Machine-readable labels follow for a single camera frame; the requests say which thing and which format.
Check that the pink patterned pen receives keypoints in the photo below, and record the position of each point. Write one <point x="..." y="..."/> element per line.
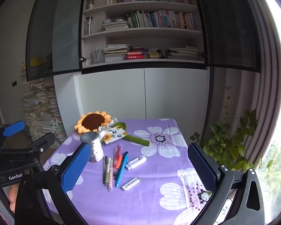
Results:
<point x="110" y="181"/>

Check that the blue pen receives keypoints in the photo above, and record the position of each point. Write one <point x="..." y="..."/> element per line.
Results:
<point x="122" y="167"/>

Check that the silver ribbon bow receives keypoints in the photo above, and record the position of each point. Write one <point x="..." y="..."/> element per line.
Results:
<point x="103" y="130"/>

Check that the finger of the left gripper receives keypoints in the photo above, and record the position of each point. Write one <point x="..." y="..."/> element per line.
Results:
<point x="41" y="144"/>
<point x="9" y="130"/>

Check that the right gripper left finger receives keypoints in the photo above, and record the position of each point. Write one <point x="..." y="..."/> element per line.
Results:
<point x="31" y="205"/>

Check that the red gel pen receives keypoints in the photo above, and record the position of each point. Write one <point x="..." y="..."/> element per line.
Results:
<point x="117" y="152"/>

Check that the red book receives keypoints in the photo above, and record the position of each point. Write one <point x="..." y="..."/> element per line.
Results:
<point x="140" y="56"/>

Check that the white bookshelf cabinet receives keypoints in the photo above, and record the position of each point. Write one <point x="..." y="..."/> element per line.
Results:
<point x="172" y="83"/>

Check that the orange marker pen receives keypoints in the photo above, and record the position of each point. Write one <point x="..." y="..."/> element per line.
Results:
<point x="119" y="161"/>

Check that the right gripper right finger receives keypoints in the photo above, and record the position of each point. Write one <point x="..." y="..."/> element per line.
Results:
<point x="247" y="205"/>

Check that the person's left hand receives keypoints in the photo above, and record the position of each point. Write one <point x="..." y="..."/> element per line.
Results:
<point x="12" y="196"/>

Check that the glass cabinet door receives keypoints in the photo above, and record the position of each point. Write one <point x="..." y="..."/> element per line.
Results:
<point x="53" y="45"/>

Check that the green white pen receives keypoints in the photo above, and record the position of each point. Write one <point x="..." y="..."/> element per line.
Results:
<point x="107" y="169"/>

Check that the white sunflower greeting card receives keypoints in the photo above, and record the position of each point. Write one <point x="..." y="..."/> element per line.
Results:
<point x="114" y="134"/>

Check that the black marker pen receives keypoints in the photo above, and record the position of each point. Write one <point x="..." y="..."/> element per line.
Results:
<point x="104" y="168"/>

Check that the purple floral tablecloth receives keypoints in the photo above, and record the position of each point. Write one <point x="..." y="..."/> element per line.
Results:
<point x="169" y="192"/>

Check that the pile of stacked papers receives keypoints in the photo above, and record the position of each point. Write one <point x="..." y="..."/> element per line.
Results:
<point x="39" y="103"/>

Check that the green potted plant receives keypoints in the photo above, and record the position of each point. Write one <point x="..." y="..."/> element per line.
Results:
<point x="226" y="143"/>

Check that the crochet sunflower with green stem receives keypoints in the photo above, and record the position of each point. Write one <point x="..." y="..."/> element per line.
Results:
<point x="93" y="120"/>

